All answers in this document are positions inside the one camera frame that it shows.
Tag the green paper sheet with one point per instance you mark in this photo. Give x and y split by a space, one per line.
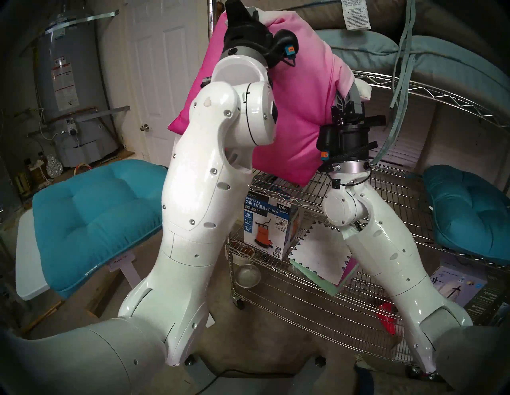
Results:
318 284

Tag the black base knob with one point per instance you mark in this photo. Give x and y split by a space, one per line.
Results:
190 360
320 361

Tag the grey robot base platform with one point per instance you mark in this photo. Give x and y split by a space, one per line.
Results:
271 385

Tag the grey water heater tank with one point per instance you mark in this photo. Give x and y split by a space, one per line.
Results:
75 59

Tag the silver foil wrapped object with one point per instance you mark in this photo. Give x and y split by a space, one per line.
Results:
55 167

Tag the white pink flamingo pillow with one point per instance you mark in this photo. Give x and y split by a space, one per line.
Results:
303 119

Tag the red plastic item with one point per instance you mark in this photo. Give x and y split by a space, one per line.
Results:
386 318

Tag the small metal bowl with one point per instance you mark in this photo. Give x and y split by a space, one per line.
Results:
247 276

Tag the teal tufted seat cushion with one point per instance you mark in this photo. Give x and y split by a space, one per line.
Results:
470 215
91 215

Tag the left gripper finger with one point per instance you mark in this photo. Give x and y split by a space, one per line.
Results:
258 16
238 12

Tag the white panel door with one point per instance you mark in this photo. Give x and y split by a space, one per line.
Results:
167 59

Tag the wooden board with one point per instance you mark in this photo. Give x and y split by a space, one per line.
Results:
101 296

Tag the wooden stick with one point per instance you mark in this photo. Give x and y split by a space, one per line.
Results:
44 316

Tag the tan bench cushion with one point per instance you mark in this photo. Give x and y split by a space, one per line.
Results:
318 16

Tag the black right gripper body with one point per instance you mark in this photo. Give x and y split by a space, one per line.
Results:
350 143

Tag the white window blinds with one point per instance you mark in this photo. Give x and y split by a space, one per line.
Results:
414 131

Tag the light blue bench cushion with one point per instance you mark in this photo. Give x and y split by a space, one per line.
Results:
358 43

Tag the utility pump cardboard box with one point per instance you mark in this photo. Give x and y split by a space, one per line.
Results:
267 227

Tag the white cushion care label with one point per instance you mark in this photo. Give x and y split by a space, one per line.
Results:
355 14

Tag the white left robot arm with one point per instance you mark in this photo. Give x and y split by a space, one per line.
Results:
199 199

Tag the lamp picture cardboard box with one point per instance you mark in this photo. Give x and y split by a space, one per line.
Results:
458 282

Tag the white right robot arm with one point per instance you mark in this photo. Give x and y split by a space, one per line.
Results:
382 247

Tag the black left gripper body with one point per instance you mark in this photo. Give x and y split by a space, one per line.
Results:
247 34

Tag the white folding table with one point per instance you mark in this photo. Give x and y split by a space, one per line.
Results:
30 259

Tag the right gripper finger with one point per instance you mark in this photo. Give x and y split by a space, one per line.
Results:
354 103
340 109

